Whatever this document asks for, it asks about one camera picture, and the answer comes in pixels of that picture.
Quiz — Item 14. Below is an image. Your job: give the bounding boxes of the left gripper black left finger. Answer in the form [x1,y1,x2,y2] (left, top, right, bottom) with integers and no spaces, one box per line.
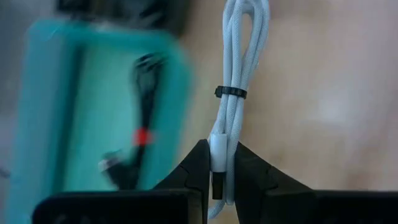
[32,138,211,224]

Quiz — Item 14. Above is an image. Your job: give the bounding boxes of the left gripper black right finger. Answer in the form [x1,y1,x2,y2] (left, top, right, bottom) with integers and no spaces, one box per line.
[234,142,398,224]

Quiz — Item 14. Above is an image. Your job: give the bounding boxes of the black cable bundle red tie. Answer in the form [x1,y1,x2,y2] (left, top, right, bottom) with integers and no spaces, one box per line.
[98,52,169,191]

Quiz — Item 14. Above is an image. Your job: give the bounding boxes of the white braided cable bundle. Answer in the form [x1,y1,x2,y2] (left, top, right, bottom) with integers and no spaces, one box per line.
[207,0,271,220]

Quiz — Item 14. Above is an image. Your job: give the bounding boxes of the teal translucent plastic bin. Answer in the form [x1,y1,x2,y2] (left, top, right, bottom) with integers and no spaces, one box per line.
[5,17,196,224]

